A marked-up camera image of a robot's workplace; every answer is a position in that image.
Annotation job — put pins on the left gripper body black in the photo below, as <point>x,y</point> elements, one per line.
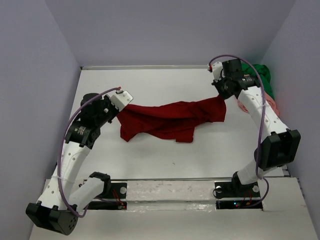
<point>109,111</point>

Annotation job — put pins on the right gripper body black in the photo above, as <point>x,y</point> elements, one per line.
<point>222,86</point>

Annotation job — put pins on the dark red t shirt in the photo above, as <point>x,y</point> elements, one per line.
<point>175,121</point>

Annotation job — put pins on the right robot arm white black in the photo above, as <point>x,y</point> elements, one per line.
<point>277,143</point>

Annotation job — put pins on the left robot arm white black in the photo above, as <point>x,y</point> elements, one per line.
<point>59,207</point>

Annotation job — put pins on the green t shirt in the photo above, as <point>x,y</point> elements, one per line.
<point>264,74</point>

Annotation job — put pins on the pink t shirt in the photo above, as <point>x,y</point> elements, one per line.
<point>268,98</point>

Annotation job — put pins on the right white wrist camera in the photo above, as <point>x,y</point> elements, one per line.
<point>217,70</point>

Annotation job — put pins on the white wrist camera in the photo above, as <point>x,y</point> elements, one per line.
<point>217,70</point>
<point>120,99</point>

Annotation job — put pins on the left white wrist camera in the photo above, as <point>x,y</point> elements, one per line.
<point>120,99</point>

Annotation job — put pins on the metal rail at table front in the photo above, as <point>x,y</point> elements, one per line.
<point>174,179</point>

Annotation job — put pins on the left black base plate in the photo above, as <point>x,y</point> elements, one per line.
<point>113,200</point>

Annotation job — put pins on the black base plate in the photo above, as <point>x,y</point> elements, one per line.
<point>113,200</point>
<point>231,198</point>

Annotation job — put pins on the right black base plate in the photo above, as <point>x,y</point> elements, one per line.
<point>231,198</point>

